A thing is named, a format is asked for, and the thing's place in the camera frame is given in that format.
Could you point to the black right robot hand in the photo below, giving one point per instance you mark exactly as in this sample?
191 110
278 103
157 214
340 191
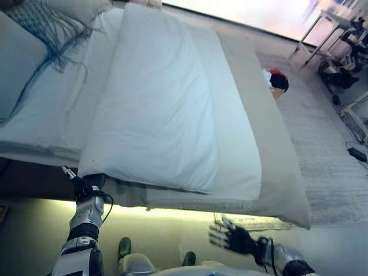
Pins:
235 237

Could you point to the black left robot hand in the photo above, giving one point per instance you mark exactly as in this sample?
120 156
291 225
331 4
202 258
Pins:
82 187

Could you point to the white duvet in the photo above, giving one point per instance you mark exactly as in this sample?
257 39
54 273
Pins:
158 100

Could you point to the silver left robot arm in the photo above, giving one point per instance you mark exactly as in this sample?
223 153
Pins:
83 212

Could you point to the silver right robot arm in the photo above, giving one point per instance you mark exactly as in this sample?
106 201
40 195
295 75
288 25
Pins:
290 256

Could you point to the white bed sheet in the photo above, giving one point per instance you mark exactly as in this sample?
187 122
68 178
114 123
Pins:
57 115

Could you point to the grey robot torso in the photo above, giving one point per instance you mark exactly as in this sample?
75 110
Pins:
212 272

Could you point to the beige textured bedspread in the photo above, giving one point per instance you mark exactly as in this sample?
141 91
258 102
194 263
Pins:
276 172

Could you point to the pale grey pillow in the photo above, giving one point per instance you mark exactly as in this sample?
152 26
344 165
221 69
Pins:
17 66

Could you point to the black power adapter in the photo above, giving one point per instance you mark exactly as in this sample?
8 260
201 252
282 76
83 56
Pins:
358 153

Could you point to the tan laundry basket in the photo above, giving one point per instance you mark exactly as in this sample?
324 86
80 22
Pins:
278 93

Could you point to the black cloth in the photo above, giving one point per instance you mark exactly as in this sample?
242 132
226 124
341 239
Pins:
280 82

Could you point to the white cloth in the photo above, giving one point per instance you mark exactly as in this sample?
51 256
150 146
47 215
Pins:
267 77

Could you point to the red cloth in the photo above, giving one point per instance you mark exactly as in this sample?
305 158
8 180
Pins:
276 71

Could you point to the teal fringed throw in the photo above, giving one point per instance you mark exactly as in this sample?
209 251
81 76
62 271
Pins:
31 20

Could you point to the white pillow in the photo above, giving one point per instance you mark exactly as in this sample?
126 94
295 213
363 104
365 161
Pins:
83 8

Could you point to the black white wheeled machine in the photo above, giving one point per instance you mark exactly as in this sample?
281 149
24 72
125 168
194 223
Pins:
339 74

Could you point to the brown bed frame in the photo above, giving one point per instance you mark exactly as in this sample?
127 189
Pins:
34 184

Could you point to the white metal frame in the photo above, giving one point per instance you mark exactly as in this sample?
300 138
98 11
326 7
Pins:
355 107

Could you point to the white table frame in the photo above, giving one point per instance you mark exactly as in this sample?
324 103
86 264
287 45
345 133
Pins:
322 17

